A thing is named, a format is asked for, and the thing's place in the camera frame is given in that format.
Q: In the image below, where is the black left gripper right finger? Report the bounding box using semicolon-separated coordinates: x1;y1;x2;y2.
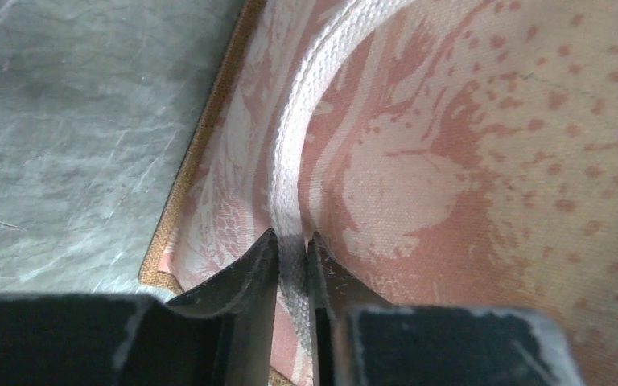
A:
307;233;583;386

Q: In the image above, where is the burlap grocery bag pink print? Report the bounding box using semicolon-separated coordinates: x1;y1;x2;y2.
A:
139;1;618;385

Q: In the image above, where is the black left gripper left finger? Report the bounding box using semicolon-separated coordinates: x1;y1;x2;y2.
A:
0;231;278;385

